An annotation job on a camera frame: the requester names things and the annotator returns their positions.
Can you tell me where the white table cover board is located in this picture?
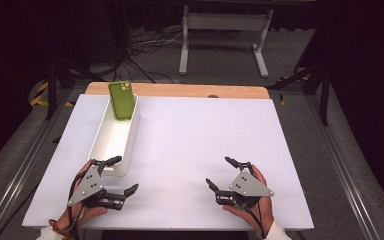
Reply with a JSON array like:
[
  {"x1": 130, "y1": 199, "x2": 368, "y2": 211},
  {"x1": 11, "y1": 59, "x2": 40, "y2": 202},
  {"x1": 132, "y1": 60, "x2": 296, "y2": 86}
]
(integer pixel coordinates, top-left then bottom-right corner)
[{"x1": 22, "y1": 93, "x2": 315, "y2": 232}]

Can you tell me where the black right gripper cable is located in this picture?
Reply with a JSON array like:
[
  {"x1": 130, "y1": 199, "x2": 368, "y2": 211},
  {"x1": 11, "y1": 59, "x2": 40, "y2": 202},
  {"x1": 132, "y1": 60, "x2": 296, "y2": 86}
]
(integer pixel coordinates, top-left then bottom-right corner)
[{"x1": 244, "y1": 203, "x2": 268, "y2": 240}]

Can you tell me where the red bead bracelet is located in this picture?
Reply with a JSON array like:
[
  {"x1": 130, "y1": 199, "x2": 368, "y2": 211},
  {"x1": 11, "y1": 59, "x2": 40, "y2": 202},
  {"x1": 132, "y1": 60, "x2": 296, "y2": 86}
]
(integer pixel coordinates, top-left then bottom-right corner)
[{"x1": 48, "y1": 218, "x2": 72, "y2": 240}]

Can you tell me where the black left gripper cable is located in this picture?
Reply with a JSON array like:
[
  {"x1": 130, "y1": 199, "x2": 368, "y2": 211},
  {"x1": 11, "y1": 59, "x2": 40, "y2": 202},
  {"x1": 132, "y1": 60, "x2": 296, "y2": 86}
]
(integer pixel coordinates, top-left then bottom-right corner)
[{"x1": 67, "y1": 173, "x2": 83, "y2": 240}]

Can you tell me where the green phone case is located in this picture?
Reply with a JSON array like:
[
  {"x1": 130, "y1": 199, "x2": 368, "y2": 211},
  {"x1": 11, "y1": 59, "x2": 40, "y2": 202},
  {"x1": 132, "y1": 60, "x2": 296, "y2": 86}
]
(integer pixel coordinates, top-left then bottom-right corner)
[{"x1": 108, "y1": 80, "x2": 137, "y2": 121}]

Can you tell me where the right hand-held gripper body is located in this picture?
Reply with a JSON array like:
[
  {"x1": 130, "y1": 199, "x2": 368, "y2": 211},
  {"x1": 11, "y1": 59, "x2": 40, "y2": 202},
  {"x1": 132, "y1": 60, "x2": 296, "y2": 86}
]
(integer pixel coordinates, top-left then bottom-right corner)
[{"x1": 214, "y1": 162, "x2": 276, "y2": 211}]

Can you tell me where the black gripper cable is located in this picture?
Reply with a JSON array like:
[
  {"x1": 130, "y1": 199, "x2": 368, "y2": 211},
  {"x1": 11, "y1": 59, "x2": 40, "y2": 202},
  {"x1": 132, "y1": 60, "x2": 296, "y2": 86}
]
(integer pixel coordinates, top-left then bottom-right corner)
[
  {"x1": 67, "y1": 173, "x2": 83, "y2": 240},
  {"x1": 244, "y1": 203, "x2": 268, "y2": 240}
]

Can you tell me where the white plastic storage bin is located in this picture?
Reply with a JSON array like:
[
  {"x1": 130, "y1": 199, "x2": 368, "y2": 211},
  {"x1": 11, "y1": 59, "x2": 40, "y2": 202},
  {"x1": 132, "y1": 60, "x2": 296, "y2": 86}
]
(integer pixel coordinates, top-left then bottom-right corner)
[{"x1": 87, "y1": 92, "x2": 141, "y2": 177}]

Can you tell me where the white metal stand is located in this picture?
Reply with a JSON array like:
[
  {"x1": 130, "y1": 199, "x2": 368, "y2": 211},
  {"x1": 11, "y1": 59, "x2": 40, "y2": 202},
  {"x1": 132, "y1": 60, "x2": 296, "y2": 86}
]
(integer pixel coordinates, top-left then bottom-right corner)
[{"x1": 178, "y1": 4, "x2": 275, "y2": 79}]

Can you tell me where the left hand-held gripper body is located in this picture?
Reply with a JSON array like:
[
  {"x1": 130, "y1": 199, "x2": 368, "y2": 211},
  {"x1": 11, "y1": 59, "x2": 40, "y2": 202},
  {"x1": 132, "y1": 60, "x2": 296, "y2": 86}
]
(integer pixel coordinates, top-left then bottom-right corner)
[{"x1": 67, "y1": 159, "x2": 128, "y2": 212}]

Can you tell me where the black tripod stand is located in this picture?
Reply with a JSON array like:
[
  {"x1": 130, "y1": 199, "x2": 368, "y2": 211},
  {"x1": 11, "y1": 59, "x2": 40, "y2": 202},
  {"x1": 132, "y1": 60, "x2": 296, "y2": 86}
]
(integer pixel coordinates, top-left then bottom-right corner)
[
  {"x1": 267, "y1": 59, "x2": 334, "y2": 127},
  {"x1": 44, "y1": 54, "x2": 108, "y2": 122}
]

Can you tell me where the person's left hand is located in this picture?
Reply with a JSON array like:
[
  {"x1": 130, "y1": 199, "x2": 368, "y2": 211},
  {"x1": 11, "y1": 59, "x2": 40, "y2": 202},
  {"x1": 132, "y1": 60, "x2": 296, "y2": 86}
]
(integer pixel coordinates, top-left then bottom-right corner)
[{"x1": 57, "y1": 160, "x2": 109, "y2": 231}]

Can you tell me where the bundle of floor cables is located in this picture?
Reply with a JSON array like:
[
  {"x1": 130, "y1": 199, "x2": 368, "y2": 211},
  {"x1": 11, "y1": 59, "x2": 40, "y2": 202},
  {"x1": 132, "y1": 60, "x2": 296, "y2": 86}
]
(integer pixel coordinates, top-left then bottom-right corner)
[{"x1": 111, "y1": 28, "x2": 185, "y2": 84}]

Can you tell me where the person's right hand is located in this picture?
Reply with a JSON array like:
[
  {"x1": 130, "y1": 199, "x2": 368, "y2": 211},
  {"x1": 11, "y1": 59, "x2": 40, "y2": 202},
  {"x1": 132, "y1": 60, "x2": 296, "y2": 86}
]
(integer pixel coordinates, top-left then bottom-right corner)
[{"x1": 222, "y1": 164, "x2": 276, "y2": 231}]

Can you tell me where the yellow black floor tape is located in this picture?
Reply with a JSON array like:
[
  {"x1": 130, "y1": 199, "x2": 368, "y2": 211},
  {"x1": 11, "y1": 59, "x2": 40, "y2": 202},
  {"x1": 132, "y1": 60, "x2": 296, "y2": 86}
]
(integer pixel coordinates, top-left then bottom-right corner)
[{"x1": 29, "y1": 81, "x2": 75, "y2": 108}]

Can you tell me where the aluminium floor rail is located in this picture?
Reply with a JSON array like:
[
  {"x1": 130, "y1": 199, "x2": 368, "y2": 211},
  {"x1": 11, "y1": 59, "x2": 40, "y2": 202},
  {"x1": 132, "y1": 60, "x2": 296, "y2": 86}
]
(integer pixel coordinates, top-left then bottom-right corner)
[
  {"x1": 0, "y1": 88, "x2": 76, "y2": 240},
  {"x1": 304, "y1": 94, "x2": 383, "y2": 240}
]

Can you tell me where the wooden table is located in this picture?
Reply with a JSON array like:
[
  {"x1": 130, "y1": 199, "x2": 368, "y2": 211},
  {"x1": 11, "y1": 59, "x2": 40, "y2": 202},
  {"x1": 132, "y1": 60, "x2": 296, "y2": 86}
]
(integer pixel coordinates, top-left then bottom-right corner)
[{"x1": 85, "y1": 81, "x2": 271, "y2": 100}]

